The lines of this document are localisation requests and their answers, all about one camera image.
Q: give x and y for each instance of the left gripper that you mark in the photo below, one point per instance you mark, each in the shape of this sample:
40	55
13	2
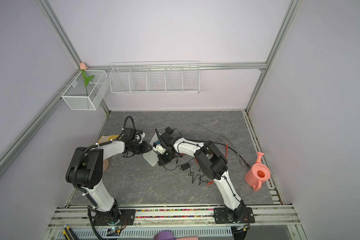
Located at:
145	148

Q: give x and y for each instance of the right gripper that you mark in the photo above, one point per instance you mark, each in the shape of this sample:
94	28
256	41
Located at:
162	161

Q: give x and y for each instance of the black power adapter with cable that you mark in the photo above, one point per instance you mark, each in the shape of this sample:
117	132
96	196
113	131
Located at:
191	174

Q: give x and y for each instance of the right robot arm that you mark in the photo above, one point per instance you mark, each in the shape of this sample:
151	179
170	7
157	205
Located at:
213	165

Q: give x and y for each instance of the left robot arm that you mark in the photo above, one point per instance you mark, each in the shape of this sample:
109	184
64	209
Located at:
85	171

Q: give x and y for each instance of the potted green plant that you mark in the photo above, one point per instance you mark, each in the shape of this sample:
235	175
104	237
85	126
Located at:
106	164

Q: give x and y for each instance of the yellow work glove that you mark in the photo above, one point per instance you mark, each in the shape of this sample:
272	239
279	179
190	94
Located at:
104	139

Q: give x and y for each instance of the white mesh corner basket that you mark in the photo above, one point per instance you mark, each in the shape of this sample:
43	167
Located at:
75	94

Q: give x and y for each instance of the purple object at bottom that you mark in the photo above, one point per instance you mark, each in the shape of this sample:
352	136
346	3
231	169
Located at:
164	235

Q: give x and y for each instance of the pink watering can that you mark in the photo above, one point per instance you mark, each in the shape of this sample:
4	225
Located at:
258	174

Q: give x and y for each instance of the artificial pink tulip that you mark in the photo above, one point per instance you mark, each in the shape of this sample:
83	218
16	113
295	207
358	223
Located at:
87	79

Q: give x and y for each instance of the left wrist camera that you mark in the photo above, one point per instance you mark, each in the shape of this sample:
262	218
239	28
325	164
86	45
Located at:
139	136

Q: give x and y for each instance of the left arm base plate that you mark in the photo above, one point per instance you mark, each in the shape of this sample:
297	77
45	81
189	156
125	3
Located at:
123	217

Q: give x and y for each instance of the white wire wall basket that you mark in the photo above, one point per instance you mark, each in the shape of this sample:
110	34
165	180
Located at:
155	77

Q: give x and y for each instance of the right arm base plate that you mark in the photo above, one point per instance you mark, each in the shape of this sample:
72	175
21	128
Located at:
224	215

